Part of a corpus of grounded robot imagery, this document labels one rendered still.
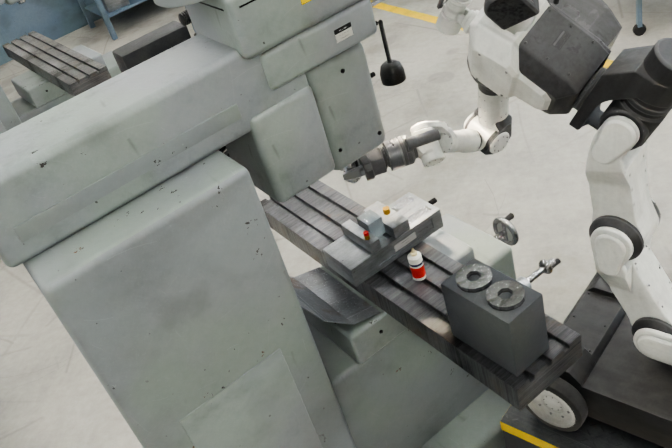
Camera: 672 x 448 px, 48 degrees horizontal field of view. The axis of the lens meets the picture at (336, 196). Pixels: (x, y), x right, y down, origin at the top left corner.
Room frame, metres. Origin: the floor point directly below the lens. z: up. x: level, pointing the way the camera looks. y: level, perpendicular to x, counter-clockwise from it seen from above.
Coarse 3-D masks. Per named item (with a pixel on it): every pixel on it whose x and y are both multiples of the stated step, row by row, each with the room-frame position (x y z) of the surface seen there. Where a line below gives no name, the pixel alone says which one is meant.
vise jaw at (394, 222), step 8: (368, 208) 1.86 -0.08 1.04; (376, 208) 1.85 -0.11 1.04; (384, 216) 1.80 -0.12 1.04; (392, 216) 1.79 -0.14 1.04; (400, 216) 1.78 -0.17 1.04; (384, 224) 1.77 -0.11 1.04; (392, 224) 1.75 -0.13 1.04; (400, 224) 1.74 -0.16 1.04; (408, 224) 1.75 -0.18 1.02; (392, 232) 1.74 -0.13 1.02; (400, 232) 1.74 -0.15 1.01
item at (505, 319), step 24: (480, 264) 1.37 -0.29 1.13; (456, 288) 1.33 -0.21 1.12; (480, 288) 1.30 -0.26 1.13; (504, 288) 1.27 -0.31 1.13; (528, 288) 1.26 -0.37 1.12; (456, 312) 1.33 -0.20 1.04; (480, 312) 1.25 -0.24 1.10; (504, 312) 1.21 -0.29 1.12; (528, 312) 1.20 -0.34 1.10; (456, 336) 1.35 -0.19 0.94; (480, 336) 1.27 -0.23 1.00; (504, 336) 1.19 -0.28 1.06; (528, 336) 1.20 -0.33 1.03; (504, 360) 1.20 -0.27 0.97; (528, 360) 1.19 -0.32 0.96
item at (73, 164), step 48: (192, 48) 1.70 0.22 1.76; (96, 96) 1.59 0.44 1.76; (144, 96) 1.51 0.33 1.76; (192, 96) 1.53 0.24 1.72; (240, 96) 1.58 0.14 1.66; (288, 96) 1.63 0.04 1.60; (0, 144) 1.49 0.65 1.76; (48, 144) 1.42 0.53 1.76; (96, 144) 1.43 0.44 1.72; (144, 144) 1.47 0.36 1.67; (192, 144) 1.51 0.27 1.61; (0, 192) 1.33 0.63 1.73; (48, 192) 1.37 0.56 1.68; (96, 192) 1.40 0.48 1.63; (144, 192) 1.46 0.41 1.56; (0, 240) 1.31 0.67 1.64; (48, 240) 1.35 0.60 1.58
